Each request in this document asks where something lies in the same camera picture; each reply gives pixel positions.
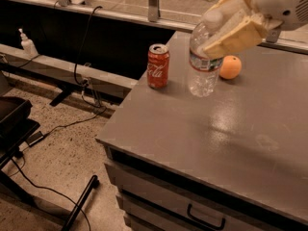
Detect clear plastic water bottle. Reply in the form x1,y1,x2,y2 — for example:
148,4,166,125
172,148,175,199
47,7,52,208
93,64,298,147
187,10,223,97

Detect black drawer handle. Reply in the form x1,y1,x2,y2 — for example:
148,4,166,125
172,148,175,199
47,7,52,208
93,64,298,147
186,203,226,231

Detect black floor cable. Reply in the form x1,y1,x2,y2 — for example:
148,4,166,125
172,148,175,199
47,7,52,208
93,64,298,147
6,106,109,231

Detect grey drawer cabinet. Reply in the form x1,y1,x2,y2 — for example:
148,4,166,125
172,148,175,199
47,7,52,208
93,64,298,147
103,146,308,231

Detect black hanging cable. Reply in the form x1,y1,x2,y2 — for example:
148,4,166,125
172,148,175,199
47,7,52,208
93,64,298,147
72,6,107,109

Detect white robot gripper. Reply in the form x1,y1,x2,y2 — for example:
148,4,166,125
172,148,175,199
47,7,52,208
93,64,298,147
201,0,308,60

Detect metal window post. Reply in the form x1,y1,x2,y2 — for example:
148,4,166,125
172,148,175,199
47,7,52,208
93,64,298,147
148,0,160,22

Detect red coke can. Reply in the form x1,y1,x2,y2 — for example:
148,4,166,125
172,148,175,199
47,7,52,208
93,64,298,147
147,43,169,89

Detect white pump dispenser bottle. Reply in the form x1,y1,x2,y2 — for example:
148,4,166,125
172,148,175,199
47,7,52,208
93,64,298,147
18,28,39,58

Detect orange fruit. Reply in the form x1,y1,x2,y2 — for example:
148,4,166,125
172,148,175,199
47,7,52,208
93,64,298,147
219,56,242,80

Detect black metal floor leg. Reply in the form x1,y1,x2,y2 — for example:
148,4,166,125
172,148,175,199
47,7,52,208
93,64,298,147
61,175,99,231

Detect black chair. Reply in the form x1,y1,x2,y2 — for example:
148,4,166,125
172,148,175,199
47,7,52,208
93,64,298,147
0,70,41,207

